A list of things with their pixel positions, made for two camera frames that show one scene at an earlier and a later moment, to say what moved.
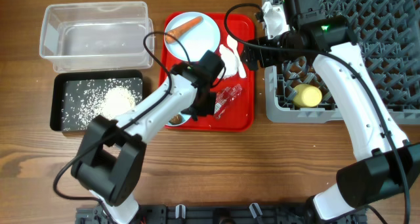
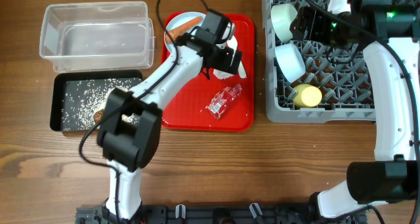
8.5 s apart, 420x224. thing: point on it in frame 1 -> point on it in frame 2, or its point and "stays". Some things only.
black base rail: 231,213 stays
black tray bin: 77,98 stays
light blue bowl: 184,119 -> 290,61
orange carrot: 177,31 stays
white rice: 110,98 stays
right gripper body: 269,57 -> 319,29
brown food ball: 176,119 -> 98,115
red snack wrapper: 224,96 stays
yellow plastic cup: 307,96 stays
